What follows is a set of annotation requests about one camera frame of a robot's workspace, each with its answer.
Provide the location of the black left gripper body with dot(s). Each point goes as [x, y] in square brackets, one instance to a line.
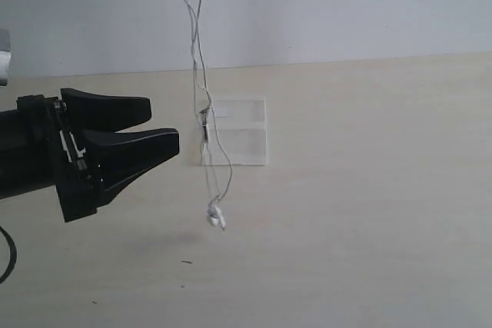
[38, 151]

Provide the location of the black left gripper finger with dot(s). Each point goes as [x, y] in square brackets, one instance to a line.
[117, 159]
[95, 112]

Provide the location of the clear plastic storage box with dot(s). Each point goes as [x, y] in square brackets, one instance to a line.
[235, 132]

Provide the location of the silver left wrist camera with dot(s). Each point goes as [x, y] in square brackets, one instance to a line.
[5, 56]

